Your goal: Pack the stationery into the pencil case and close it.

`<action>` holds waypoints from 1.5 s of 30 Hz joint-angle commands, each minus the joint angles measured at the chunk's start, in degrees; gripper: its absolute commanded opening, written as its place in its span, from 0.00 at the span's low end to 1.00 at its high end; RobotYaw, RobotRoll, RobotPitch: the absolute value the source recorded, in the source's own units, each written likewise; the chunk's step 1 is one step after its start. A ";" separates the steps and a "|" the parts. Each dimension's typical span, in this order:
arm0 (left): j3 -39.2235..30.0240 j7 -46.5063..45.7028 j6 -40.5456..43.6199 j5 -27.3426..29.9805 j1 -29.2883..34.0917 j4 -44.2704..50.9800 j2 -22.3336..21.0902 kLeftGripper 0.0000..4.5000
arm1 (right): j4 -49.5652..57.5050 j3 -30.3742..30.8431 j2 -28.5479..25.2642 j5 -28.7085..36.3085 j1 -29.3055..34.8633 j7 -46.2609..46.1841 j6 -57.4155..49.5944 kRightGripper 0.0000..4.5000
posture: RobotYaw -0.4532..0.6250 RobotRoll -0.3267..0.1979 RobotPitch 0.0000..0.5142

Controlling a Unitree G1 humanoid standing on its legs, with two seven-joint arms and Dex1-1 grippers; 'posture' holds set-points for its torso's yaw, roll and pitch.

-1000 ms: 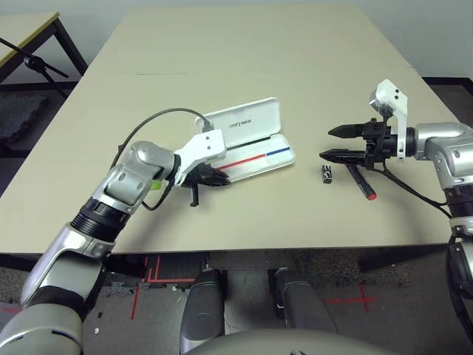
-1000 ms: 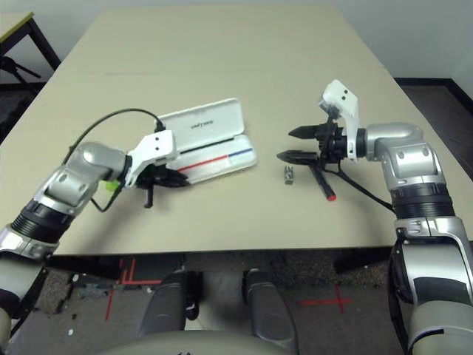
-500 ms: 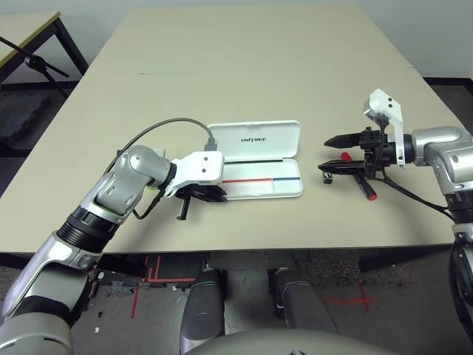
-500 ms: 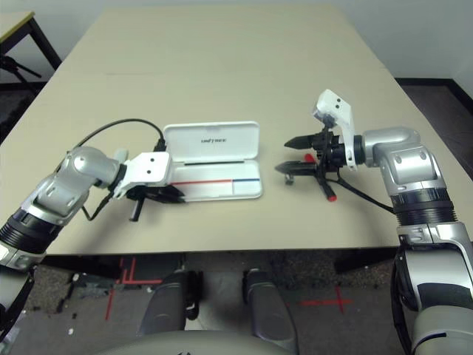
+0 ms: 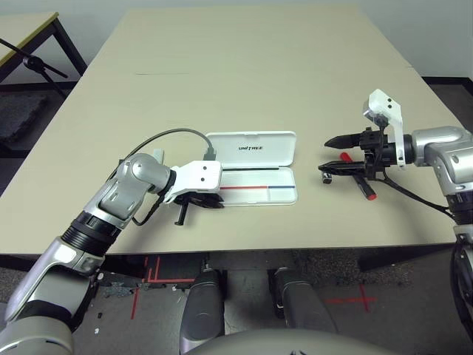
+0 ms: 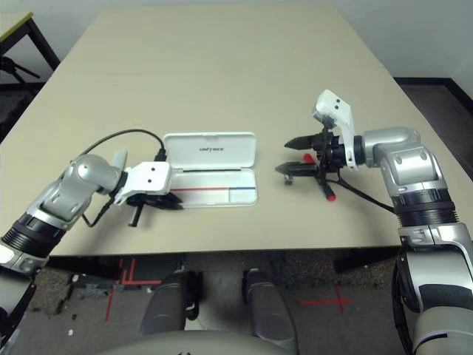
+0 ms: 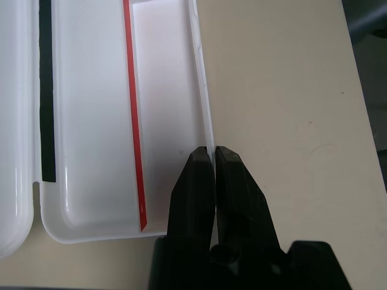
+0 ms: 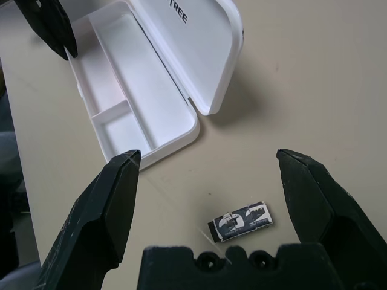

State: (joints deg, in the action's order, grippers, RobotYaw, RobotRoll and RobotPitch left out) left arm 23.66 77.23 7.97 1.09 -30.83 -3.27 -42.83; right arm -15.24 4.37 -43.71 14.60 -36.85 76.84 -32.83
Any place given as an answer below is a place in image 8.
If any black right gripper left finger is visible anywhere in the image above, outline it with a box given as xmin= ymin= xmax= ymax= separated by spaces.
xmin=36 ymin=149 xmax=142 ymax=290

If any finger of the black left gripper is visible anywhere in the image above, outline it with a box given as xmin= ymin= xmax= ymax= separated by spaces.
xmin=14 ymin=0 xmax=79 ymax=61

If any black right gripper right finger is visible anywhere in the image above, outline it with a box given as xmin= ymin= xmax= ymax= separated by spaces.
xmin=276 ymin=148 xmax=387 ymax=290

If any white plastic pencil case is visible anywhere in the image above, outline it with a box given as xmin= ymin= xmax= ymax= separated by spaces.
xmin=68 ymin=0 xmax=245 ymax=172

